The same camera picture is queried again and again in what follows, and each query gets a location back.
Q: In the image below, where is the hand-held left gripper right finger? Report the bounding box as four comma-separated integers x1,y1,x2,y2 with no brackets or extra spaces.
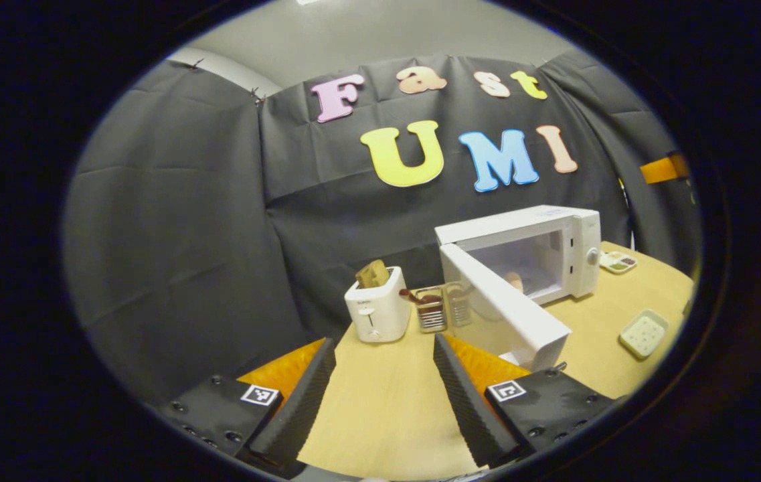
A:
432,333,622,469

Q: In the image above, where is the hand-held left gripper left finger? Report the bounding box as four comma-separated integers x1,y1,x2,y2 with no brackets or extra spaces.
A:
159,337,337,469

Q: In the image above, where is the white microwave oven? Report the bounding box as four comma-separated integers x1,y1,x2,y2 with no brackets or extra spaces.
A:
434,205,603,373

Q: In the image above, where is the metal cutlery rack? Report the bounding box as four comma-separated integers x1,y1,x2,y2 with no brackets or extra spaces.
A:
414,287,449,334

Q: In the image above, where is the white divided dish with beans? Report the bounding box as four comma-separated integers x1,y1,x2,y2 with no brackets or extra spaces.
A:
598,250,638,275

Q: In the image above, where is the brown spoon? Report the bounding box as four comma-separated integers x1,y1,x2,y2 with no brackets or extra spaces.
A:
399,288,442,306

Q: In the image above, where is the white toaster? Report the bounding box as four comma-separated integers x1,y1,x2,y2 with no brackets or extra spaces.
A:
344,266,413,344

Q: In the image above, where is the brown bread slice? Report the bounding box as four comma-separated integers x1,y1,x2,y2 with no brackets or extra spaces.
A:
355,259,391,290

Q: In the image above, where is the pale green square tray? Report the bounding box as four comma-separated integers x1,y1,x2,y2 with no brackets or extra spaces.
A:
618,309,670,360

